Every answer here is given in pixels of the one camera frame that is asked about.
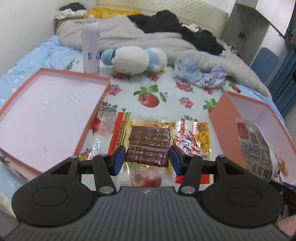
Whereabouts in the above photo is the brown tofu snack packet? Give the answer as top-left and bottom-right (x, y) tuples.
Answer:
(120, 115), (176, 184)

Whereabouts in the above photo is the deep pink cardboard box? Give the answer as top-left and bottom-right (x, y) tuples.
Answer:
(209, 91), (295, 186)

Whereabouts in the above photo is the red clear snack packet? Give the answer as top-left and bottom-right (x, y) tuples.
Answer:
(79, 108), (131, 161)

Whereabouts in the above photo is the blue curtain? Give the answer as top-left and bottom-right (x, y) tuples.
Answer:
(268, 49), (296, 118)

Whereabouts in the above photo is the blue chair back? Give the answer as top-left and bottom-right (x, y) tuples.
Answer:
(250, 47), (279, 83)

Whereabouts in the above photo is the clothes pile on nightstand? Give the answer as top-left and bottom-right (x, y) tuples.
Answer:
(54, 2), (87, 20)

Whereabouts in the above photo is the tomato print plastic mat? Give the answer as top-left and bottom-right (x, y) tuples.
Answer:
(64, 52), (241, 188)

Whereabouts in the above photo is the grey duvet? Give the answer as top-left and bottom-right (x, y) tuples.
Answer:
(56, 14), (273, 99)

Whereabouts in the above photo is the shallow pink box lid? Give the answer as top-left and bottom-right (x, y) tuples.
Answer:
(1, 68), (110, 173)

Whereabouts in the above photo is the yellow cloth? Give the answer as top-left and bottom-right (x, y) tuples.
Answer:
(84, 6), (142, 19)

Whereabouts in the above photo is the white spray bottle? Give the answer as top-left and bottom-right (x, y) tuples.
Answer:
(81, 15), (100, 74)

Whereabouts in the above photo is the light blue bedsheet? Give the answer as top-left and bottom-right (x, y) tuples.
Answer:
(0, 35), (81, 106)

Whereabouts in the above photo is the black clothing pile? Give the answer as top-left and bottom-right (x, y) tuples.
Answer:
(128, 10), (224, 55)

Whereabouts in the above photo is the red yellow bean packet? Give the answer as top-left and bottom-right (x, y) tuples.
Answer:
(174, 117), (211, 185)

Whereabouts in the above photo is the crumpled blue white plastic bag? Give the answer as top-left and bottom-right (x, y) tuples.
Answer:
(174, 57), (227, 88)

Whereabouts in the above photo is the white shrimp cracker bag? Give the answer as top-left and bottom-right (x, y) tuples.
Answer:
(236, 118), (287, 184)

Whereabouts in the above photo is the white blue penguin plush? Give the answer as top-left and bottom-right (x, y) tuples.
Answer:
(101, 46), (168, 76)

